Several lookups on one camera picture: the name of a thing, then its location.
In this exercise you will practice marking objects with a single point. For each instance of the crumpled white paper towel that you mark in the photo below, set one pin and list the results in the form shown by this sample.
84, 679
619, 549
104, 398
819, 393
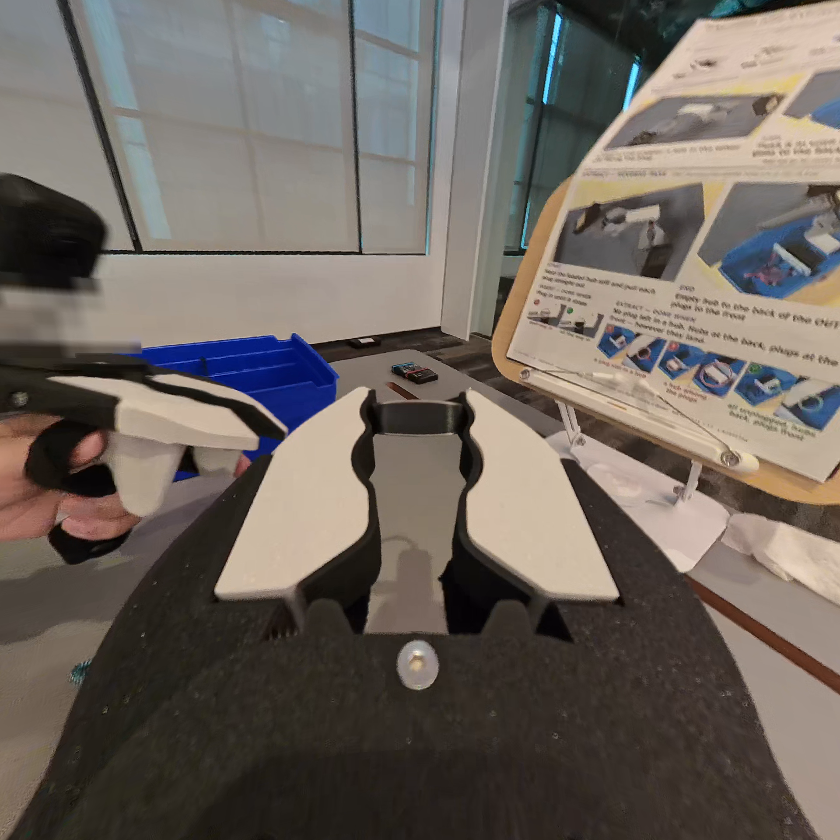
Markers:
787, 552

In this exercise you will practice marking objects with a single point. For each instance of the orange striped black battery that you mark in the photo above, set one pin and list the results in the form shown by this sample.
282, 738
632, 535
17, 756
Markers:
425, 376

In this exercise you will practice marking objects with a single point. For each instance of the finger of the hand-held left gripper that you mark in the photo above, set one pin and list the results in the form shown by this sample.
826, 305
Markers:
184, 416
223, 401

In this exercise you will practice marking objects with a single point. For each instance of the printed instruction sheet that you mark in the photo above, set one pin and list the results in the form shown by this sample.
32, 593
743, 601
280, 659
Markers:
656, 328

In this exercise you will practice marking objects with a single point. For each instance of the frosted glass window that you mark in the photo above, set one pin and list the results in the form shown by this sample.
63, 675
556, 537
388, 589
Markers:
229, 131

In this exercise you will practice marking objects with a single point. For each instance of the blue plastic bin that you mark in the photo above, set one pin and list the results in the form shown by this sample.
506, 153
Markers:
289, 375

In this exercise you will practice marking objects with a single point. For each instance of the person's left hand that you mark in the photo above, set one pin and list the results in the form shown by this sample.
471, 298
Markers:
26, 512

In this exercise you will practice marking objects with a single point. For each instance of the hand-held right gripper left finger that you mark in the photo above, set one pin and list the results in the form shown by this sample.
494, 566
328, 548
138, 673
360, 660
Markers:
308, 519

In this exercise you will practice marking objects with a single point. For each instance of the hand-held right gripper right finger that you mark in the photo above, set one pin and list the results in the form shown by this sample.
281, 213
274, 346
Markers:
531, 519

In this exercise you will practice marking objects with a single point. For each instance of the wooden document stand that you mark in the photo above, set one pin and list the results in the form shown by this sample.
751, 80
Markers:
689, 525

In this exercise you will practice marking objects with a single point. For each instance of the small black device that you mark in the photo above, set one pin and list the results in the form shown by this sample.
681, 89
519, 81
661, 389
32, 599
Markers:
364, 343

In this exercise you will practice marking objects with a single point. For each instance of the grey usb hub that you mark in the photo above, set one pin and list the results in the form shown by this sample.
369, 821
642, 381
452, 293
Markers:
413, 419

